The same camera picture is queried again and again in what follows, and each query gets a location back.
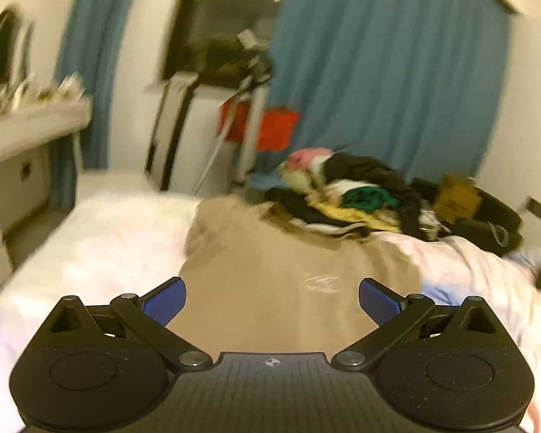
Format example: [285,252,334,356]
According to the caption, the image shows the pile of mixed clothes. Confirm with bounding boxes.
[264,148,449,241]

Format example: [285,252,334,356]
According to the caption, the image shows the brown cardboard box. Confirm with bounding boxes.
[433,174,482,224]

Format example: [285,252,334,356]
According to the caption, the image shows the right blue curtain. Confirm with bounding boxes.
[269,0,511,181]

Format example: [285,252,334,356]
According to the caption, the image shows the white black folded board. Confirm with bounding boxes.
[145,71,199,192]

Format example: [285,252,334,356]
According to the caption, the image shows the beige t-shirt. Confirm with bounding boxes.
[168,197,422,357]

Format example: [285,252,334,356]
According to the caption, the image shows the wall socket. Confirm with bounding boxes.
[525,197,541,220]

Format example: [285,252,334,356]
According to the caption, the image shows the vanity mirror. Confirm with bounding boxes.
[0,4,35,89]

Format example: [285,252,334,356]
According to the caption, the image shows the blue curtain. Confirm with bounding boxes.
[48,0,148,210]
[269,0,511,181]

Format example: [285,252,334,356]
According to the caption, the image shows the white dressing table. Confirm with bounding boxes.
[0,98,92,287]

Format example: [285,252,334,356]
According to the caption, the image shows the left blue curtain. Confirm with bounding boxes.
[48,0,148,210]

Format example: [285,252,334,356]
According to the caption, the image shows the garment steamer stand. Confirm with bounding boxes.
[191,29,272,196]

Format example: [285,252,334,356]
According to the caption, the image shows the dark window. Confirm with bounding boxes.
[162,0,281,89]

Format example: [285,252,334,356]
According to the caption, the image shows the red bag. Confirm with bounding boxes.
[225,101,300,153]

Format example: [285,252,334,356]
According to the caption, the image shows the white pink bed duvet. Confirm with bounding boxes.
[0,194,541,432]

